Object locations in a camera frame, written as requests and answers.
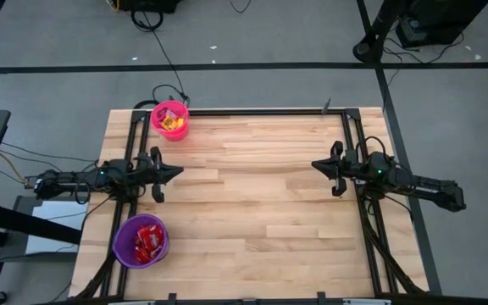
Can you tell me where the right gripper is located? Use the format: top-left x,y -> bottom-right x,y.
311,140 -> 370,197

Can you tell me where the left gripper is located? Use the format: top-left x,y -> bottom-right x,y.
136,146 -> 185,203

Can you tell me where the red Skittles candy packet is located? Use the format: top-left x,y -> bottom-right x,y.
148,235 -> 165,255
134,245 -> 154,264
136,224 -> 160,241

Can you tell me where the pink plastic bucket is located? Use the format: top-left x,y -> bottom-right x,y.
150,100 -> 191,142

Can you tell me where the purple plastic bucket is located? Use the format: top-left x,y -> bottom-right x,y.
111,213 -> 170,269

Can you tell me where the white sheet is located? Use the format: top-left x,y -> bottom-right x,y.
25,200 -> 89,255

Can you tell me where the black stand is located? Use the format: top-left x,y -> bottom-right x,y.
352,0 -> 407,64

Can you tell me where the black desk crossbar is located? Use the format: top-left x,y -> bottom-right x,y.
0,198 -> 83,246

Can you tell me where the black box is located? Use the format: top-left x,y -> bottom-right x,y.
119,0 -> 182,14

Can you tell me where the black equipment case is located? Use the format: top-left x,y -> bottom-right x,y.
396,0 -> 488,48

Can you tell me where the black aluminium frame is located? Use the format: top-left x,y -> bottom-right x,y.
72,108 -> 427,305

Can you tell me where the black coiled cable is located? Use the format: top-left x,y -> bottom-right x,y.
130,8 -> 191,110

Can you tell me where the yellow floor cable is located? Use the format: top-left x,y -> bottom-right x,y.
0,150 -> 28,184

